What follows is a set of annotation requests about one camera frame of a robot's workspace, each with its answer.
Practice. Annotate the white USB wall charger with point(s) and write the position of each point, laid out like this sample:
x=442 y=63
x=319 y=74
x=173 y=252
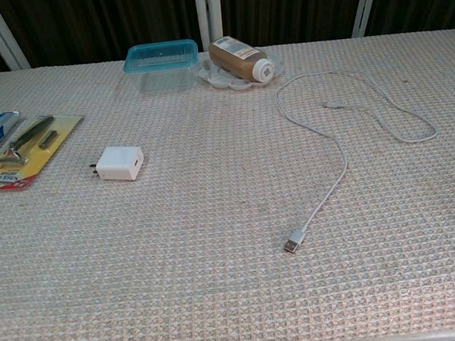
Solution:
x=117 y=166

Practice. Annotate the beige woven tablecloth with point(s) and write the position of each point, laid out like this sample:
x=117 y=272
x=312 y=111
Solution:
x=216 y=219

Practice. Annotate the brown bottle with white cap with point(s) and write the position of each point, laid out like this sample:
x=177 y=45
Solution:
x=234 y=60

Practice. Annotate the clear container with teal lid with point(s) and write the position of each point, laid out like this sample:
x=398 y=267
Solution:
x=159 y=56

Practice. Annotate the razor in yellow blister pack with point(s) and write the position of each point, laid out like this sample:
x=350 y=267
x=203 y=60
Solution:
x=55 y=133

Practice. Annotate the black pleated curtain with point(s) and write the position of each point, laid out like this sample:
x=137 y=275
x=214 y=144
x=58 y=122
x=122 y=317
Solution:
x=98 y=18

